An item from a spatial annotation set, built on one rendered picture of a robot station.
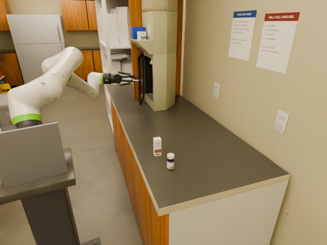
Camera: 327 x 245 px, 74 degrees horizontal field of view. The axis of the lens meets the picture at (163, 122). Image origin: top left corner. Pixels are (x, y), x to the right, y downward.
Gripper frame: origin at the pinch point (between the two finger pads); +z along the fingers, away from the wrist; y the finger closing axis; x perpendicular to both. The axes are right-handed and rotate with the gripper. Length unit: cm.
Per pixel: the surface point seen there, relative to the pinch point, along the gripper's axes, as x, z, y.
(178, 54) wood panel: 39, 38, 15
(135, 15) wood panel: 25, -1, 49
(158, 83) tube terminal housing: -7.0, 19.9, -2.2
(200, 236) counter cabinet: -109, 44, -51
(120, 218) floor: -38, -14, -120
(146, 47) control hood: -10.2, 11.1, 26.4
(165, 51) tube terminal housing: -4.9, 25.3, 23.1
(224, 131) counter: -46, 67, -26
